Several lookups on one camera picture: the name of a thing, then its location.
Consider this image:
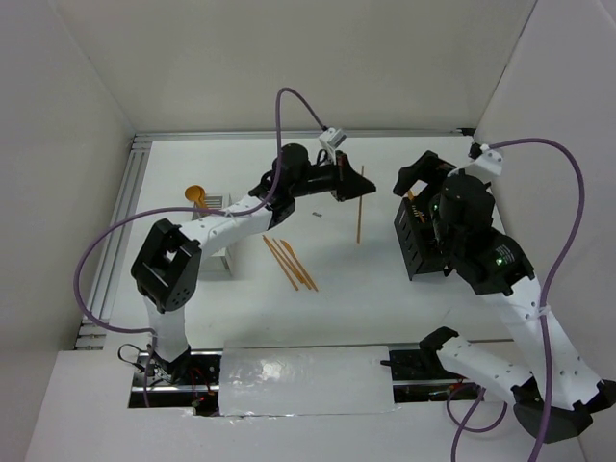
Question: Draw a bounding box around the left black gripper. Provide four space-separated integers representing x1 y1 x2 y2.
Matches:
291 150 376 202

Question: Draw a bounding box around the orange chopstick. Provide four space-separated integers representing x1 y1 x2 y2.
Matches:
262 235 299 292
356 165 365 245
273 239 312 290

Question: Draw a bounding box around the orange spoon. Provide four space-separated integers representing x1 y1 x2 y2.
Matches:
184 185 208 211

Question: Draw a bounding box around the orange fork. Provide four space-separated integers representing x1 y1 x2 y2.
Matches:
406 190 424 222

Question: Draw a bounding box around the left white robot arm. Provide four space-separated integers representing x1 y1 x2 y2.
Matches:
131 143 376 384

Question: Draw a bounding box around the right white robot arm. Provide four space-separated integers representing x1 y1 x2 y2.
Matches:
393 150 615 443

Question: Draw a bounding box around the black utensil container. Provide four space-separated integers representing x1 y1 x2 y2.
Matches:
394 194 449 280

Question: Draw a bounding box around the white utensil container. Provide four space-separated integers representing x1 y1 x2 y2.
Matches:
198 192 234 281

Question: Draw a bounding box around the white tape sheet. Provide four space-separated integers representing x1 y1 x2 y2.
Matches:
218 346 396 417

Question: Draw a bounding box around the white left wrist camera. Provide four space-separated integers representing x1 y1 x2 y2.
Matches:
319 127 347 157

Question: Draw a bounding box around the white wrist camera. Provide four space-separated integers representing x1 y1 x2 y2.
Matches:
319 127 347 157
465 143 503 183

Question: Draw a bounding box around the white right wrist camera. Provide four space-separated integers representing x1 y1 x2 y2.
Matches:
465 143 503 183

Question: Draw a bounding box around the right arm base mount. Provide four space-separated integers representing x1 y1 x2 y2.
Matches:
380 348 469 404

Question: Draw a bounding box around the aluminium rail at back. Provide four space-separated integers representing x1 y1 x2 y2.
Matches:
134 127 476 143

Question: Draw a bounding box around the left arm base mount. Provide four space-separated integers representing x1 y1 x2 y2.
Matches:
116 343 222 417

